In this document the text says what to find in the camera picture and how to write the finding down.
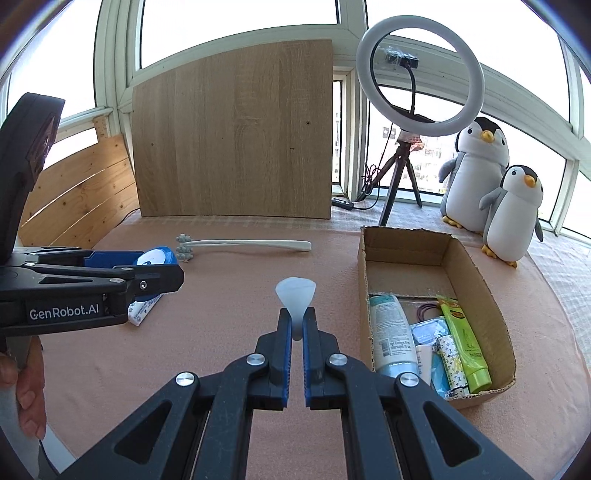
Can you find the patterned lighter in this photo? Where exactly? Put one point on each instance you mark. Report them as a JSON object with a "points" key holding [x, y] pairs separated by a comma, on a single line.
{"points": [[450, 360]]}

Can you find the black tripod stand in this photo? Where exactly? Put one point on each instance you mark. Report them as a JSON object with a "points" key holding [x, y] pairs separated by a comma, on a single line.
{"points": [[400, 157]]}

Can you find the small white funnel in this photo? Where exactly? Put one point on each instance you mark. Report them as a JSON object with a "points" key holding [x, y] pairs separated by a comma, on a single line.
{"points": [[295, 295]]}

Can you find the green hand cream tube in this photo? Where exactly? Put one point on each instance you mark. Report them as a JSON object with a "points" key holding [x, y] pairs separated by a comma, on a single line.
{"points": [[466, 346]]}

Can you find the white tube with blue cap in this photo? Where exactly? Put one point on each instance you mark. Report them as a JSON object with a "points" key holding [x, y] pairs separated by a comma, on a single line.
{"points": [[392, 332]]}

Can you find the black webcam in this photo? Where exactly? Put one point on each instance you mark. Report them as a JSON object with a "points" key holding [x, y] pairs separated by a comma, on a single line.
{"points": [[406, 61]]}

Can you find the pine wood plank panel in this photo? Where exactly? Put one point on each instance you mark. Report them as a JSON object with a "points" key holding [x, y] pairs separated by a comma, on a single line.
{"points": [[83, 194]]}

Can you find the light blue plastic packet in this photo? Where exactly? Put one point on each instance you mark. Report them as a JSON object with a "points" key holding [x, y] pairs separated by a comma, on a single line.
{"points": [[429, 330]]}

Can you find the small wooden slat with holes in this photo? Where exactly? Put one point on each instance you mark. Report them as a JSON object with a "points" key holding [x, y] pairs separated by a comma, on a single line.
{"points": [[102, 129]]}

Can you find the white window frame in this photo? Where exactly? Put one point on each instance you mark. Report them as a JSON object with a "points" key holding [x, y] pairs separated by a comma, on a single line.
{"points": [[117, 46]]}

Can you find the large oak wood board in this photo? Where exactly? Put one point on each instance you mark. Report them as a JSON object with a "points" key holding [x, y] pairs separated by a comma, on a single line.
{"points": [[231, 138]]}

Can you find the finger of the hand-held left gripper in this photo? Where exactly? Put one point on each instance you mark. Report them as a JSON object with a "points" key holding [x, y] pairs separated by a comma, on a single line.
{"points": [[157, 279], [111, 259]]}

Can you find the white massage roller grey balls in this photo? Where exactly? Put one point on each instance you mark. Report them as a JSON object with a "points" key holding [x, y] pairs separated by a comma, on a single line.
{"points": [[184, 249]]}

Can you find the person's left hand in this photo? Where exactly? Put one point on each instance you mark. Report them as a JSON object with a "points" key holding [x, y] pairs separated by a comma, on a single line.
{"points": [[32, 392]]}

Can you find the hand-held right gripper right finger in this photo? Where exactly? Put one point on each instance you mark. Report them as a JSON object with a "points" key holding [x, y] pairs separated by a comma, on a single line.
{"points": [[308, 360]]}

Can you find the cardboard box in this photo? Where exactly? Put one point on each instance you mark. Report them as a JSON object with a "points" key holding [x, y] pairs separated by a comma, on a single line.
{"points": [[489, 323]]}

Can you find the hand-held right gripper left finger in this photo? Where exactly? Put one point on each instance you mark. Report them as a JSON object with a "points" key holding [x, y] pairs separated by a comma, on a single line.
{"points": [[287, 350]]}

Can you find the white patterned tissue pack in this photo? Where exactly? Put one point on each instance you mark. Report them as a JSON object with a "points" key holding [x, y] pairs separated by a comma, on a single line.
{"points": [[143, 311]]}

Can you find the small penguin plush toy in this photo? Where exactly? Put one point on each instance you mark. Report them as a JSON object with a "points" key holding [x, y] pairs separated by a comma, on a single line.
{"points": [[508, 221]]}

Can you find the large penguin plush toy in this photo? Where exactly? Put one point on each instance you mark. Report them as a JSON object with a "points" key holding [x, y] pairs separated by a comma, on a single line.
{"points": [[471, 184]]}

